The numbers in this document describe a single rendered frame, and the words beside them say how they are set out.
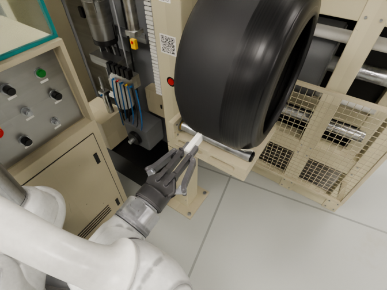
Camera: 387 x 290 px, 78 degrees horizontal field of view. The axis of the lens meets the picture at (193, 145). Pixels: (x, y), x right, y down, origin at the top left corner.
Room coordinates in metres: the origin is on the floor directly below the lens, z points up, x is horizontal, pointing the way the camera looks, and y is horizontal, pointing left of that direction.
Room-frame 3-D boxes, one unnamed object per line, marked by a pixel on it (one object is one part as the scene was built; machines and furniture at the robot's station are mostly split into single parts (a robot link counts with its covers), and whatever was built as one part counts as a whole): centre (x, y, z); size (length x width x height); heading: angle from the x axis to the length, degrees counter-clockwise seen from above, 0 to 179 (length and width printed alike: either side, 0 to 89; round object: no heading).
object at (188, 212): (0.94, 0.06, 0.01); 0.27 x 0.27 x 0.02; 56
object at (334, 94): (0.96, -0.54, 0.65); 0.90 x 0.02 x 0.70; 56
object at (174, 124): (0.91, -0.02, 0.90); 0.40 x 0.03 x 0.10; 146
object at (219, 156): (0.69, -0.09, 0.83); 0.36 x 0.09 x 0.06; 56
